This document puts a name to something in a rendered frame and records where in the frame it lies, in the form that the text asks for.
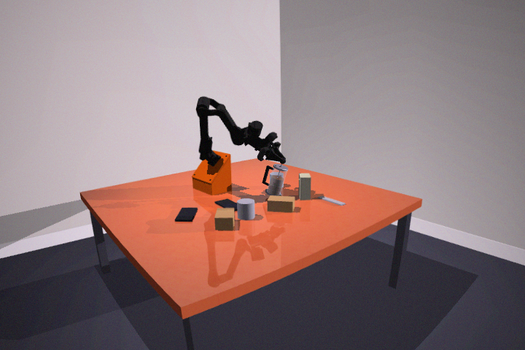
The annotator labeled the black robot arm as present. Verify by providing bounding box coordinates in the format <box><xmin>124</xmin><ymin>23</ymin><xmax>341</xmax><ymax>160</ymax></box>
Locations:
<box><xmin>196</xmin><ymin>97</ymin><xmax>278</xmax><ymax>166</ymax></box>

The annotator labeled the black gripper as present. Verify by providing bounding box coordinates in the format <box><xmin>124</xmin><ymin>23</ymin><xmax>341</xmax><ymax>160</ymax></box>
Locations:
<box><xmin>254</xmin><ymin>138</ymin><xmax>286</xmax><ymax>162</ymax></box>

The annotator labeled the glass french press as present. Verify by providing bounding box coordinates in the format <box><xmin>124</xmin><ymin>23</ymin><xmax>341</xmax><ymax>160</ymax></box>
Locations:
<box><xmin>262</xmin><ymin>157</ymin><xmax>288</xmax><ymax>196</ymax></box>

